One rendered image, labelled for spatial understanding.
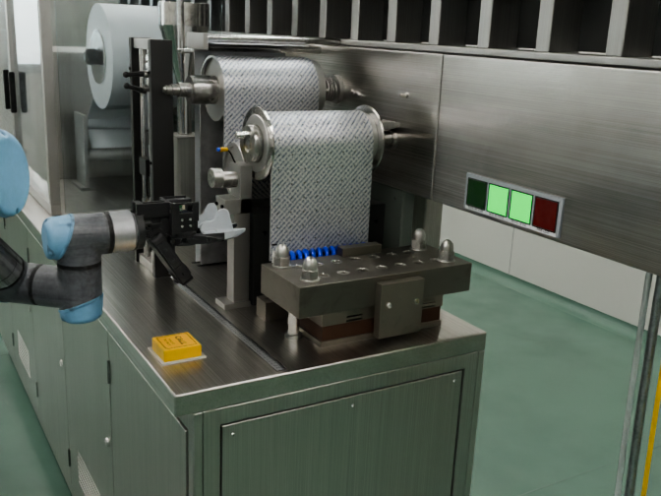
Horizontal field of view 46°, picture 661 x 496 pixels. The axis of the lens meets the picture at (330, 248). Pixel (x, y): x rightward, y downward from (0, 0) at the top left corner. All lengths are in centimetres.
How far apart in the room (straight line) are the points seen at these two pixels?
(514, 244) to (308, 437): 355
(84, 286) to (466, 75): 81
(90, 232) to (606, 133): 87
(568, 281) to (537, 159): 323
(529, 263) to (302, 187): 334
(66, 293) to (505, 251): 380
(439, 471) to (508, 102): 76
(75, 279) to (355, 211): 60
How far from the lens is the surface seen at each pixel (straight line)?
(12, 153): 112
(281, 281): 145
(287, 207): 156
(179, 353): 141
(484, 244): 508
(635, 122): 127
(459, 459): 171
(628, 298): 436
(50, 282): 144
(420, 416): 159
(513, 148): 145
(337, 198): 162
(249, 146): 156
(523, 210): 143
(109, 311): 166
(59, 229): 139
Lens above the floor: 148
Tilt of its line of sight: 16 degrees down
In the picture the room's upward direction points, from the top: 2 degrees clockwise
